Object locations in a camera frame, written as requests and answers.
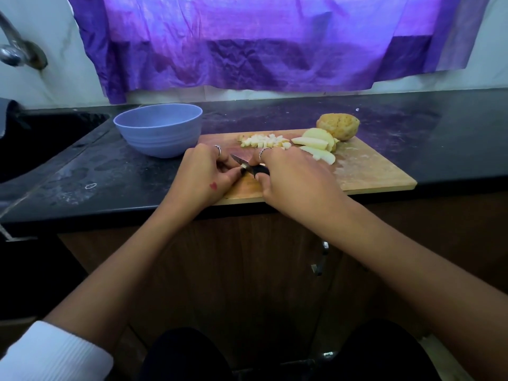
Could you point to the person's right hand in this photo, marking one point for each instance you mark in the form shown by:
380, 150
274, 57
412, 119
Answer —
301, 186

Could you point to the person's left hand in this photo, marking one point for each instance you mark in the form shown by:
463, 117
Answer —
198, 182

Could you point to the potato slice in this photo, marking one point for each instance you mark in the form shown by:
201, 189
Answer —
319, 155
311, 143
321, 136

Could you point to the pile of diced potato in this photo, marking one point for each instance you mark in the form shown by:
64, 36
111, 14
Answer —
266, 141

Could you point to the blue bowl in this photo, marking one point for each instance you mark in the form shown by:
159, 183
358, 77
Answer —
159, 131

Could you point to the rounded potato end piece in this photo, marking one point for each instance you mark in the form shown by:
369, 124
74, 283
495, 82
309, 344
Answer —
338, 126

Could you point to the person's right forearm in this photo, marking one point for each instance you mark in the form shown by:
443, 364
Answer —
428, 289

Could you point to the person's dark trousers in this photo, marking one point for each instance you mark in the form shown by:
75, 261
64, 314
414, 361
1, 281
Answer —
182, 357

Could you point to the wooden cutting board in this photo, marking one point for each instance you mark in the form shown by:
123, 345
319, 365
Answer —
373, 170

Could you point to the white rubber band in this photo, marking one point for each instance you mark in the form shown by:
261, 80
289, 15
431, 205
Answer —
85, 186

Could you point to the purple cloth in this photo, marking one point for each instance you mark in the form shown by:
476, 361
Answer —
278, 39

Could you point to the dark sink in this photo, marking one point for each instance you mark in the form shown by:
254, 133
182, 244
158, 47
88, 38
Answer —
44, 143

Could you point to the grey cloth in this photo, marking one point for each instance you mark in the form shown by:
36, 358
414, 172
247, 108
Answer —
6, 115

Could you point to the metal faucet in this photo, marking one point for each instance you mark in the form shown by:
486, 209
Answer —
20, 51

